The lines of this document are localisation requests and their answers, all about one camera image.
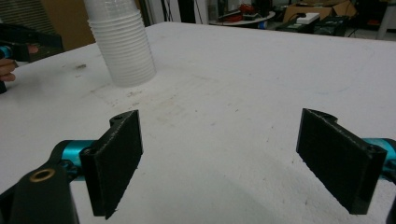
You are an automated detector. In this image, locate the brown wooden board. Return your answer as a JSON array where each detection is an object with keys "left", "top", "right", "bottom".
[{"left": 40, "top": 0, "right": 97, "bottom": 51}]

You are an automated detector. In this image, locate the black stand post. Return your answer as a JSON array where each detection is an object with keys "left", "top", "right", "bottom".
[{"left": 177, "top": 0, "right": 198, "bottom": 25}]

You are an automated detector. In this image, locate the brown cardboard box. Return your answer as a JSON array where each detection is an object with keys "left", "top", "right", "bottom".
[{"left": 282, "top": 0, "right": 358, "bottom": 23}]

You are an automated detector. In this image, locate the round white side table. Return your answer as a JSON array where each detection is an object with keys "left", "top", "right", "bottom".
[{"left": 207, "top": 10, "right": 276, "bottom": 30}]

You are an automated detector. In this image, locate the white flat device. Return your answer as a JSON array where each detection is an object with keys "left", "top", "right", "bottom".
[{"left": 295, "top": 12, "right": 321, "bottom": 26}]

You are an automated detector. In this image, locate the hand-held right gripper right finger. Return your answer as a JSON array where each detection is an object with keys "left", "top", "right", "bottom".
[{"left": 296, "top": 107, "right": 396, "bottom": 216}]

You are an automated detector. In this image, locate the white table leg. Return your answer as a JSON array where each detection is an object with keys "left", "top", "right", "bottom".
[{"left": 375, "top": 2, "right": 396, "bottom": 41}]

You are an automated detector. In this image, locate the stack of white plastic cups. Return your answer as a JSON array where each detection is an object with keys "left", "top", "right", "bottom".
[{"left": 83, "top": 0, "right": 157, "bottom": 88}]

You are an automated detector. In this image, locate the red cable bundle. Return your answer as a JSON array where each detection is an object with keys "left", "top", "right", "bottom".
[{"left": 222, "top": 3, "right": 261, "bottom": 22}]

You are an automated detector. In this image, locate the black equipment case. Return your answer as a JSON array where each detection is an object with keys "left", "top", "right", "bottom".
[{"left": 275, "top": 15, "right": 354, "bottom": 37}]

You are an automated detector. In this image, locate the grey slatted panel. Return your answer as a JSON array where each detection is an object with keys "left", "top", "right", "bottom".
[{"left": 0, "top": 0, "right": 49, "bottom": 35}]

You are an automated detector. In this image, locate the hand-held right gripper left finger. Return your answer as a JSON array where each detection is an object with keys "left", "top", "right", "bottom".
[{"left": 61, "top": 109, "right": 144, "bottom": 220}]

